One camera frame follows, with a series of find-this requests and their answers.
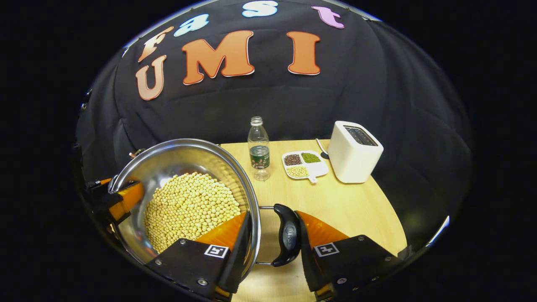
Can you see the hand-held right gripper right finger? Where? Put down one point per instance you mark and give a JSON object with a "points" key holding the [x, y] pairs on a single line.
{"points": [[308, 264]]}

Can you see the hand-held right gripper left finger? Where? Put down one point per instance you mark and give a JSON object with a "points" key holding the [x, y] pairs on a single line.
{"points": [[239, 260]]}

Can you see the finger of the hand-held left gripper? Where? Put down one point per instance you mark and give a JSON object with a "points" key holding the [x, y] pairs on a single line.
{"points": [[131, 197], [105, 181]]}

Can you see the steel pot with soybeans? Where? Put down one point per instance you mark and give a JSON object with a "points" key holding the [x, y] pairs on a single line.
{"points": [[188, 205]]}

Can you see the white divided bean dish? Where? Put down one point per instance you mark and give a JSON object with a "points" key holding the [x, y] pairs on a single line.
{"points": [[319, 168]]}

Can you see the clear plastic water bottle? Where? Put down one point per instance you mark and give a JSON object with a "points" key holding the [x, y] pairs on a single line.
{"points": [[259, 157]]}

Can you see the white toaster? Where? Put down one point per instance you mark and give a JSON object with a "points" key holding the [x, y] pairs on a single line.
{"points": [[352, 163]]}

